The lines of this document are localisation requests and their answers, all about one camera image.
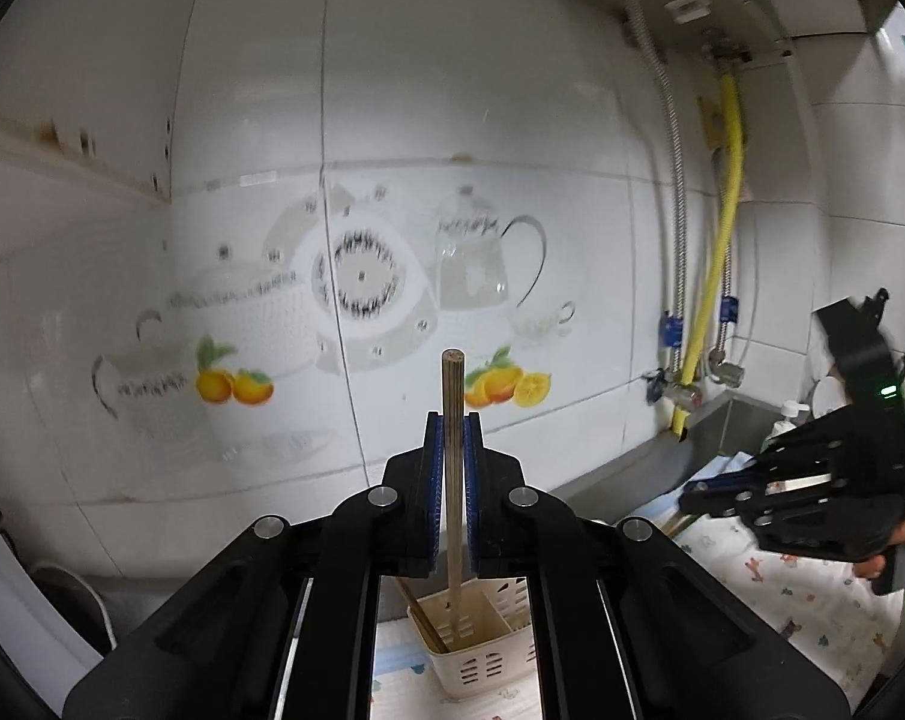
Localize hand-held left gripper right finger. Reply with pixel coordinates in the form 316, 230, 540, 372
463, 412, 851, 720

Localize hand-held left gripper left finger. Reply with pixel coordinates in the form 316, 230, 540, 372
62, 411, 448, 720

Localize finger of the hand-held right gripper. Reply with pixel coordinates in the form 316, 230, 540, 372
678, 465, 905, 563
756, 403, 905, 482

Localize wooden chopstick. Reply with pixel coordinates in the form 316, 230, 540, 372
660, 502, 698, 542
441, 348, 469, 635

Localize cream plastic utensil holder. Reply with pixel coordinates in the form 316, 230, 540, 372
398, 576, 535, 697

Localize white pump bottle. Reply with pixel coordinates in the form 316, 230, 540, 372
766, 399, 812, 454

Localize animal print cloth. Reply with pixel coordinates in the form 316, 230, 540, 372
368, 457, 905, 720

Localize brown chopstick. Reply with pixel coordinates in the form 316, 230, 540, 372
398, 577, 449, 653

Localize stainless steel sink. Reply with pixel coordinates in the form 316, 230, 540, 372
553, 388, 802, 527

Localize white kitchen appliance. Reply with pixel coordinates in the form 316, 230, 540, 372
0, 506, 119, 720

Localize blue handle valve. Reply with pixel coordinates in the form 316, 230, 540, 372
646, 310, 703, 412
706, 295, 749, 389

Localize yellow gas hose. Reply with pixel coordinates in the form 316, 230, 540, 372
670, 52, 746, 442

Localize corrugated metal hose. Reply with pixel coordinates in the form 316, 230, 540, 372
621, 0, 688, 391

